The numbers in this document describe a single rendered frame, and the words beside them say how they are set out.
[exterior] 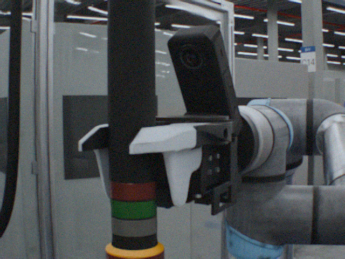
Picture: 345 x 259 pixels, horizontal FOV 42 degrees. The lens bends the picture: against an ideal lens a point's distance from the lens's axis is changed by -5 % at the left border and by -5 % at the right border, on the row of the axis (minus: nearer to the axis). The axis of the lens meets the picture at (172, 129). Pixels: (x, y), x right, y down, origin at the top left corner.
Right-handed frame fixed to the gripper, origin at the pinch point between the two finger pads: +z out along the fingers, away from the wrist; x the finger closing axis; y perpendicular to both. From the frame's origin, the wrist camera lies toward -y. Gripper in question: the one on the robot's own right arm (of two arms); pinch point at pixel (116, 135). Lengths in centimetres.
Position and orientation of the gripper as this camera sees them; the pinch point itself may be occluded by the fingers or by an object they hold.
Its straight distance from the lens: 31.8
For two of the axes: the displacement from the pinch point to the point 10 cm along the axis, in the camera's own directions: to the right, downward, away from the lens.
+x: -8.8, -0.2, 4.8
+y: 0.1, 10.0, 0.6
